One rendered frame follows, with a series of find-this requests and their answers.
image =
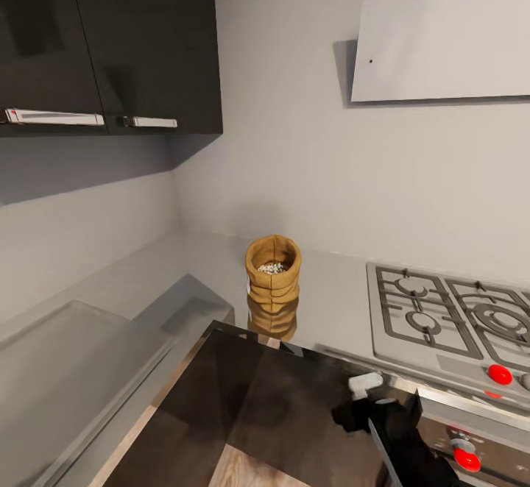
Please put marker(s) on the oven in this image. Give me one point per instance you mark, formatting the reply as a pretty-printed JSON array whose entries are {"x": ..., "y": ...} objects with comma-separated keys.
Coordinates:
[{"x": 483, "y": 452}]

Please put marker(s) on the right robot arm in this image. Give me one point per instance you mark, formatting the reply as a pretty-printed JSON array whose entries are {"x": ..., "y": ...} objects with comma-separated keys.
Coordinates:
[{"x": 409, "y": 460}]

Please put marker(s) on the cabinet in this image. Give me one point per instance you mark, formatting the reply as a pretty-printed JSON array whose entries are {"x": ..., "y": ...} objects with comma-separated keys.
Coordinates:
[{"x": 108, "y": 67}]

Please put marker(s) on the burner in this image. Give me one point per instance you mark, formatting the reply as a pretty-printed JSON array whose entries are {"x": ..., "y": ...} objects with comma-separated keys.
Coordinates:
[{"x": 468, "y": 330}]

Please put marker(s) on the range hood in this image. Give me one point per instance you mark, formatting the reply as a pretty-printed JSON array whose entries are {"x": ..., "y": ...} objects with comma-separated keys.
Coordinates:
[{"x": 418, "y": 49}]

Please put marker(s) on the drop in sink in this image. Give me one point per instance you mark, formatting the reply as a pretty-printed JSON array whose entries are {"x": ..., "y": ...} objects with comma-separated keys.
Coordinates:
[{"x": 62, "y": 379}]

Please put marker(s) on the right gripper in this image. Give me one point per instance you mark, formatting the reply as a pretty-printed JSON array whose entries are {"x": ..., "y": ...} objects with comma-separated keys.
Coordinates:
[{"x": 349, "y": 414}]

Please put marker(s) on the popcorn bag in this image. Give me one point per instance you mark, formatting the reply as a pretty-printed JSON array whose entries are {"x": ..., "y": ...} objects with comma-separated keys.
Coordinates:
[{"x": 273, "y": 290}]

